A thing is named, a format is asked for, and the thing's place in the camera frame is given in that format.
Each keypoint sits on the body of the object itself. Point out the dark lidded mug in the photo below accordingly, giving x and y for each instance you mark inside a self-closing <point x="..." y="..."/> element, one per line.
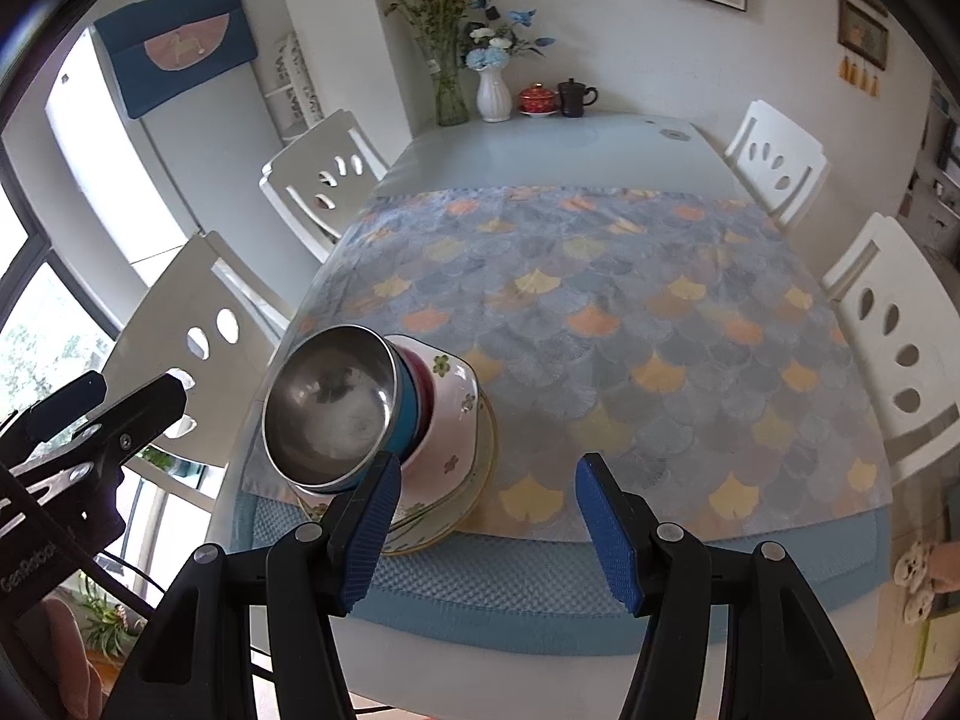
<point x="574" y="99"/>

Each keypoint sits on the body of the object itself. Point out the dark blue refrigerator cover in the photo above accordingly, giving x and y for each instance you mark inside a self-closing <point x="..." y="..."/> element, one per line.
<point x="135" y="22"/>

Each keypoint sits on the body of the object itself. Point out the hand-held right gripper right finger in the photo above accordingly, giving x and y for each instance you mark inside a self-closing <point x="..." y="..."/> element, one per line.
<point x="611" y="532"/>

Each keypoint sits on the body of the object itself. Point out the hanging yellow tassels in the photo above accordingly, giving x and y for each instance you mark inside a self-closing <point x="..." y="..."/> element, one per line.
<point x="859" y="75"/>

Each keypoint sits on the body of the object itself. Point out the steel bowl pink outside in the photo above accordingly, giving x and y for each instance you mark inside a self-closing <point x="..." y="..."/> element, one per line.
<point x="421" y="390"/>

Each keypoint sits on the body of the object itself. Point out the round blue leaf plate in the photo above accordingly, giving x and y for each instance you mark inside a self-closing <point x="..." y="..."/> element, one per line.
<point x="427" y="540"/>

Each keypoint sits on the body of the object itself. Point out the green potted plant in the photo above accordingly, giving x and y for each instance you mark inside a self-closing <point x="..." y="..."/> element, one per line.
<point x="112" y="619"/>

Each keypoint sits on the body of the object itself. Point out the blue textured table mat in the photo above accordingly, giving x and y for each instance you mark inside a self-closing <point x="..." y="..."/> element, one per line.
<point x="510" y="577"/>

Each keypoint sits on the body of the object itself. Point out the white dining chair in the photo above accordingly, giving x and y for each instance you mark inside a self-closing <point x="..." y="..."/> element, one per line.
<point x="885" y="262"/>
<point x="315" y="142"/>
<point x="772" y="127"/>
<point x="172" y="292"/>

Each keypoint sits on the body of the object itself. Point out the white carved shelf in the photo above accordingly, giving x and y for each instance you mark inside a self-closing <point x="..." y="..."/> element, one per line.
<point x="296" y="90"/>

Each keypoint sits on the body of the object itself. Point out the beige plush slipper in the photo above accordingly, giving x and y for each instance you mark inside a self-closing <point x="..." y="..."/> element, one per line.
<point x="916" y="577"/>

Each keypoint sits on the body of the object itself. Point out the white refrigerator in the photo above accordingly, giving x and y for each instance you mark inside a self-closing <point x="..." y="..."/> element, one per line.
<point x="112" y="187"/>

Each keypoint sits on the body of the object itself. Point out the steel bowl blue outside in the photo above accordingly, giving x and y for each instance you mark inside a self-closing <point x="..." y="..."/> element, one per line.
<point x="330" y="405"/>

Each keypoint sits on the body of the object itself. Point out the glass vase with green stems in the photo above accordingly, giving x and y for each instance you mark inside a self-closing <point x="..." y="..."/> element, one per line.
<point x="451" y="101"/>

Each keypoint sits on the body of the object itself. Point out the scale pattern table runner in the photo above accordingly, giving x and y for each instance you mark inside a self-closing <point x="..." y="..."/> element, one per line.
<point x="637" y="315"/>

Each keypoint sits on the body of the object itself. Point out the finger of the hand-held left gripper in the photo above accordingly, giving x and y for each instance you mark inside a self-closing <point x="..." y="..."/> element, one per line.
<point x="146" y="412"/>
<point x="64" y="405"/>

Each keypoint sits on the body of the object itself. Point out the white vase with flowers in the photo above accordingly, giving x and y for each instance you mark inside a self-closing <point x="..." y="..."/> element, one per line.
<point x="493" y="97"/>

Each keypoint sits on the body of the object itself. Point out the red lidded teacup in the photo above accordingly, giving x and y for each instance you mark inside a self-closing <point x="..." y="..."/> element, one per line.
<point x="536" y="101"/>

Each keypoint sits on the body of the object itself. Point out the cluttered wall shelf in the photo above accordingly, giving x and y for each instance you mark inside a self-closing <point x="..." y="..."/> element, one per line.
<point x="937" y="165"/>

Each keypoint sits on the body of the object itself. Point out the octagonal floral plate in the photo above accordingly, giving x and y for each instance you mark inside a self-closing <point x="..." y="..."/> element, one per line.
<point x="480" y="457"/>
<point x="450" y="420"/>

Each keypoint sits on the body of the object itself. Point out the large black framed window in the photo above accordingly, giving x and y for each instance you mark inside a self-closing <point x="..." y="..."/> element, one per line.
<point x="37" y="300"/>

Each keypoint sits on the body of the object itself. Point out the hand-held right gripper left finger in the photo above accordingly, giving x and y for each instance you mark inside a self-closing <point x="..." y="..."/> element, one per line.
<point x="371" y="532"/>

